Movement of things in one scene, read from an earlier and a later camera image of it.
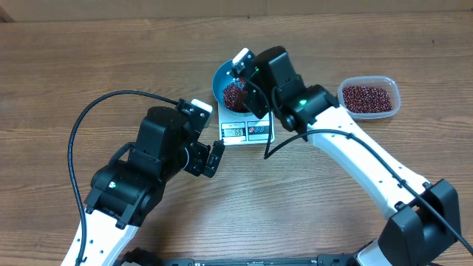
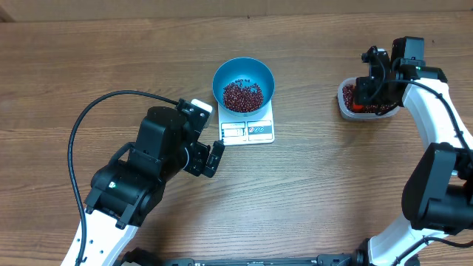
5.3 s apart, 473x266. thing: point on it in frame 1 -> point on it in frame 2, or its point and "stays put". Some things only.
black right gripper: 259,105 -> 363,95
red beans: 366,99 stays put
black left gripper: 198,167 stays put
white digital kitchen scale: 235,130 stays put
